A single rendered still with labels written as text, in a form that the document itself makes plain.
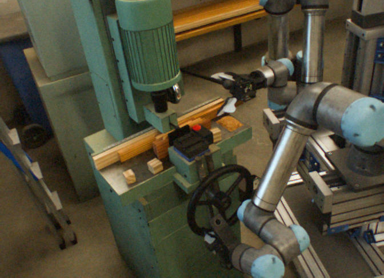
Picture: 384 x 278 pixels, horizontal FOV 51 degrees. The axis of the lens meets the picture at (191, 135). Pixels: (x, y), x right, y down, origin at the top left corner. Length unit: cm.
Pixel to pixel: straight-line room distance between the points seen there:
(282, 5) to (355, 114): 68
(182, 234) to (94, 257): 88
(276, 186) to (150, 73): 56
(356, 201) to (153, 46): 92
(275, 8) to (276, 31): 13
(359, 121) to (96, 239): 187
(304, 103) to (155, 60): 52
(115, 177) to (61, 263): 112
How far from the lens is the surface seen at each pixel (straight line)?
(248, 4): 395
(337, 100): 105
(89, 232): 260
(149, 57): 135
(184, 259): 181
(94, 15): 151
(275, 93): 159
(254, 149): 299
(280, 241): 115
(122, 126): 170
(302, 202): 230
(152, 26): 131
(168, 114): 150
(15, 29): 314
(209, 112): 167
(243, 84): 143
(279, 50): 175
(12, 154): 216
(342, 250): 211
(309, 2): 156
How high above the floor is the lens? 181
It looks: 35 degrees down
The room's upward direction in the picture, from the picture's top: 7 degrees counter-clockwise
